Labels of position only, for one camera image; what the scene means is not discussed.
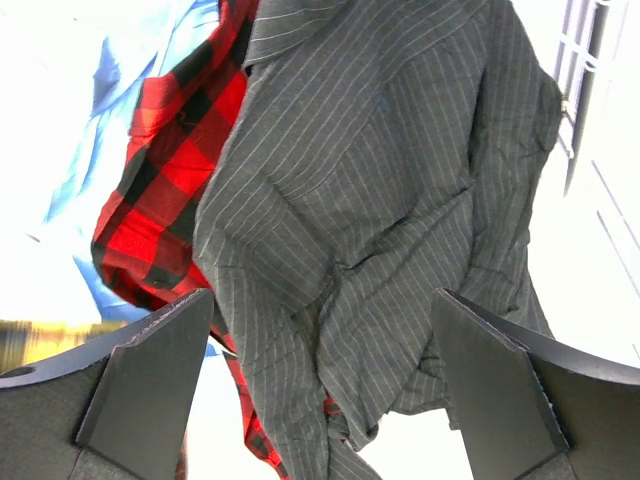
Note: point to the light blue shirt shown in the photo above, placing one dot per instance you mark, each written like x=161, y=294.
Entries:
x=150, y=41

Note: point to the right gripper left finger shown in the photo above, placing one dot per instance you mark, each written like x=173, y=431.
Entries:
x=115, y=407

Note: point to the yellow plaid shirt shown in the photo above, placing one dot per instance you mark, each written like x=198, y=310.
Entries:
x=24, y=342

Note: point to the dark grey striped shirt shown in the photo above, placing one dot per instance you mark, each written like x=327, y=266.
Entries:
x=384, y=150

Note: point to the metal clothes rack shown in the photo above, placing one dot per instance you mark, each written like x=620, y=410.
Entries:
x=588, y=42

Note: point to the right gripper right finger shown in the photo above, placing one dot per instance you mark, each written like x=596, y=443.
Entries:
x=530, y=407

